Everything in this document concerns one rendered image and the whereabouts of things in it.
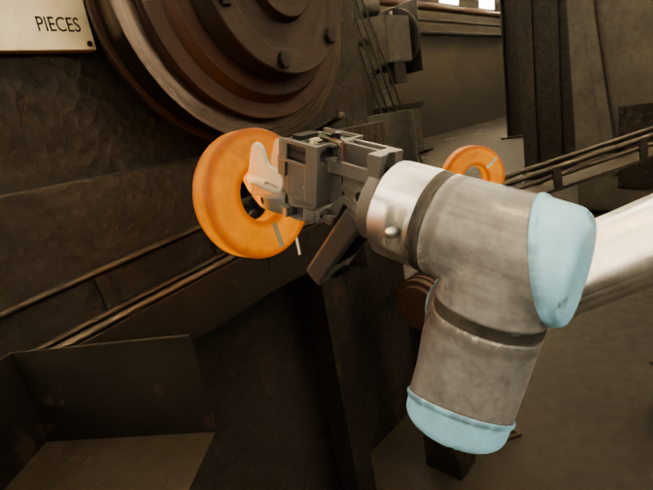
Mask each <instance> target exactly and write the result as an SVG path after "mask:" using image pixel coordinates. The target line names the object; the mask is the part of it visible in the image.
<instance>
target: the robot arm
mask: <svg viewBox="0 0 653 490"><path fill-rule="evenodd" d="M341 135H345V136H350V137H344V136H341ZM402 154H403V150H402V149H398V148H393V147H389V146H385V145H380V144H376V143H372V142H367V141H363V135H359V134H356V133H351V132H347V131H342V130H338V129H333V128H329V127H324V131H320V130H318V131H312V130H308V131H304V132H299V133H295V134H293V135H292V137H287V138H285V137H279V138H277V139H276V140H275V142H274V147H273V151H272V155H271V160H270V161H269V159H268V156H267V153H266V150H265V149H264V147H263V145H262V144H261V143H259V142H256V143H254V144H253V146H252V149H251V157H250V165H249V171H248V172H247V173H246V175H245V176H244V178H243V181H244V183H245V185H246V187H247V189H248V190H249V192H250V193H251V194H252V197H253V199H254V200H255V201H256V202H257V203H258V204H259V205H260V206H261V207H263V208H264V209H266V210H269V211H271V212H274V213H278V214H281V215H283V216H285V217H291V218H293V219H295V220H299V221H302V222H306V223H320V222H322V221H324V222H325V223H326V224H327V225H331V224H334V223H336V222H337V224H336V225H335V227H334V228H333V230H332V231H331V233H330V234H329V236H328V238H327V239H326V241H325V243H324V244H323V246H322V247H321V249H320V250H319V252H318V253H317V255H316V256H315V258H314V259H313V260H312V261H311V263H310V265H309V266H308V268H307V272H308V273H309V275H310V276H311V277H312V278H313V279H314V281H315V282H316V283H317V284H319V285H321V284H323V283H324V282H325V281H327V280H328V279H332V278H335V277H338V276H340V275H341V274H343V272H344V271H345V270H346V268H347V266H348V264H349V263H350V262H351V260H352V259H353V258H354V257H355V255H356V254H357V253H358V251H359V250H360V249H361V247H362V246H363V245H364V243H365V242H366V241H367V240H368V242H369V244H370V246H371V248H372V250H373V251H375V252H376V253H377V254H380V255H382V256H385V257H387V258H390V259H392V260H395V261H397V262H399V263H403V264H406V265H408V266H411V267H412V268H415V269H416V270H419V271H421V272H423V273H425V274H427V275H429V276H432V277H434V278H437V280H436V281H435V282H434V284H433V285H432V287H431V288H430V291H429V294H428V296H427V300H426V317H425V323H424V326H423V330H422V336H421V342H420V348H419V354H418V359H417V363H416V366H415V370H414V374H413V377H412V381H411V385H409V386H408V388H407V393H408V398H407V402H406V408H407V412H408V414H409V417H410V418H411V420H412V421H413V423H414V424H415V425H416V426H417V427H418V428H419V429H420V430H421V431H422V432H423V433H424V434H425V435H427V436H428V437H429V438H431V439H433V440H435V441H436V442H438V443H440V444H442V445H444V446H447V447H452V448H453V449H454V450H459V451H462V452H465V453H470V454H488V453H492V452H495V451H497V450H499V449H501V448H502V447H503V446H504V445H505V443H506V441H507V439H508V436H509V434H510V432H511V431H512V430H513V429H514V428H515V426H516V423H515V418H516V416H517V413H518V410H519V407H520V405H521V402H522V399H523V397H524V395H525V392H526V389H527V386H528V384H529V381H530V378H531V375H532V373H533V368H534V365H535V363H536V360H537V357H538V354H539V351H540V349H541V346H542V343H543V340H544V337H545V335H546V332H547V330H548V327H549V328H552V329H556V328H561V327H564V326H566V325H567V324H568V322H569V321H570V320H571V318H573V317H576V316H579V315H582V314H584V313H587V312H590V311H593V310H595V309H598V308H601V307H604V306H606V305H609V304H611V303H614V302H616V301H619V300H622V299H625V298H629V297H632V296H635V295H637V294H640V293H643V292H646V291H649V290H651V289H653V193H652V194H650V195H648V196H645V197H643V198H641V199H638V200H636V201H634V202H631V203H629V204H627V205H624V206H622V207H620V208H618V209H615V210H613V211H611V212H608V213H606V214H604V215H601V216H599V217H597V218H594V216H593V214H592V213H591V212H590V211H589V210H588V209H587V208H585V207H583V206H581V205H578V204H574V203H571V202H567V201H564V200H561V199H558V198H555V197H552V196H551V195H550V194H549V193H547V192H539V193H535V192H528V191H524V190H520V189H516V188H512V187H508V186H505V185H501V184H497V183H493V182H489V181H485V180H481V179H477V178H473V177H469V176H465V175H461V174H457V173H452V172H451V171H450V170H446V169H441V168H437V167H433V166H429V165H425V164H421V163H418V162H414V161H408V160H404V161H402Z"/></svg>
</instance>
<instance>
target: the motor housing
mask: <svg viewBox="0 0 653 490"><path fill-rule="evenodd" d="M436 280H437V278H434V277H432V276H429V275H427V274H425V273H423V272H421V271H418V272H416V273H415V274H413V275H412V276H410V277H409V278H407V279H406V280H404V281H403V282H402V284H401V285H400V287H399V288H398V290H397V292H396V297H395V301H396V306H397V309H398V311H399V313H400V315H401V317H402V318H403V319H404V321H405V322H406V323H407V324H409V326H408V328H409V334H410V342H411V350H412V357H413V365H414V370H415V366H416V363H417V359H418V354H419V348H420V342H421V336H422V330H423V326H424V323H425V317H426V300H427V296H428V294H429V291H430V288H431V287H432V285H433V284H434V282H435V281H436ZM423 439H424V447H425V453H426V461H427V465H428V466H430V467H432V468H434V469H436V470H438V471H441V472H443V473H446V474H449V475H451V476H453V477H454V478H456V479H459V480H463V479H464V477H465V475H466V474H467V472H468V471H469V470H470V468H471V467H472V465H473V464H474V462H475V454H470V453H465V452H462V451H459V450H454V449H453V448H452V447H447V446H444V445H442V444H440V443H438V442H436V441H435V440H433V439H431V438H430V437H428V436H427V435H425V434H424V433H423Z"/></svg>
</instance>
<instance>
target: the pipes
mask: <svg viewBox="0 0 653 490"><path fill-rule="evenodd" d="M378 1H379V3H380V6H387V7H395V6H397V5H400V4H402V3H404V2H407V1H409V0H378ZM417 5H418V10H424V11H433V12H442V13H451V14H460V15H470V16H479V17H488V18H500V12H496V11H488V10H480V9H473V8H466V7H458V6H451V5H443V4H436V3H429V2H421V1H417ZM419 21H426V22H440V23H454V24H467V25H481V26H494V27H501V26H500V24H492V23H481V22H469V21H457V20H446V19H434V18H422V17H419ZM421 35H431V36H462V37H493V38H501V34H494V33H473V32H453V31H431V30H421Z"/></svg>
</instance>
